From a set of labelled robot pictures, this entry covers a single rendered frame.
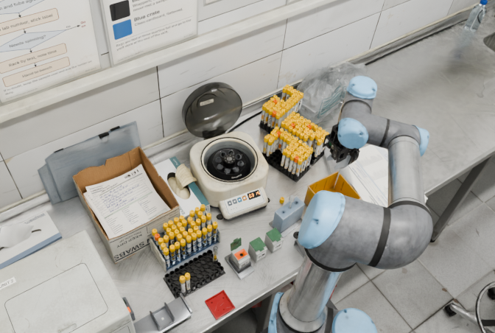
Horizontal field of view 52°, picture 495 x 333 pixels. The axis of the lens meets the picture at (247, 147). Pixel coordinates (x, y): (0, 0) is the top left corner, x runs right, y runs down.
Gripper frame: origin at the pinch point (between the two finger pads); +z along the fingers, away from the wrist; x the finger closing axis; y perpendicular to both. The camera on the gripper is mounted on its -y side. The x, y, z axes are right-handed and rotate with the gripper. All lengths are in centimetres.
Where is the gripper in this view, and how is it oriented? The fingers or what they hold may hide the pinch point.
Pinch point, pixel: (342, 163)
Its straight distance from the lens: 161.9
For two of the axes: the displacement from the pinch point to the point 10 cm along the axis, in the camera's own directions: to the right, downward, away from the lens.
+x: 5.2, 6.8, -5.2
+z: -0.7, 6.4, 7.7
